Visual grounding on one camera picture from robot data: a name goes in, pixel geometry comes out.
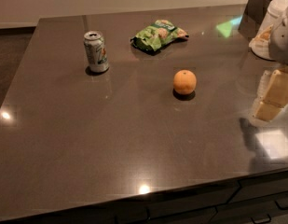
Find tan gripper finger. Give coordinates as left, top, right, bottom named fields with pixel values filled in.
left=252, top=66, right=288, bottom=122

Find orange fruit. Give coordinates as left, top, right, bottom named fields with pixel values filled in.
left=173, top=70, right=197, bottom=95

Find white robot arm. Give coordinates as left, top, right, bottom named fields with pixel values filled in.
left=249, top=0, right=288, bottom=122

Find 7up soda can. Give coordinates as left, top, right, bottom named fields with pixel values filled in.
left=84, top=31, right=109, bottom=73

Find dark box in corner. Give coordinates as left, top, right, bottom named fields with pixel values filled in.
left=238, top=0, right=270, bottom=41

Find dark cabinet drawers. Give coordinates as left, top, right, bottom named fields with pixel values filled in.
left=0, top=169, right=288, bottom=224

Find green chip bag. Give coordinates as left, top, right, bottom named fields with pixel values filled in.
left=130, top=20, right=189, bottom=52

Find black drawer handle right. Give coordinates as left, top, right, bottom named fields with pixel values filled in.
left=275, top=199, right=288, bottom=211

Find black drawer handle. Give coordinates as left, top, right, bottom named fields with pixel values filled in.
left=251, top=215, right=272, bottom=224
left=275, top=199, right=288, bottom=211

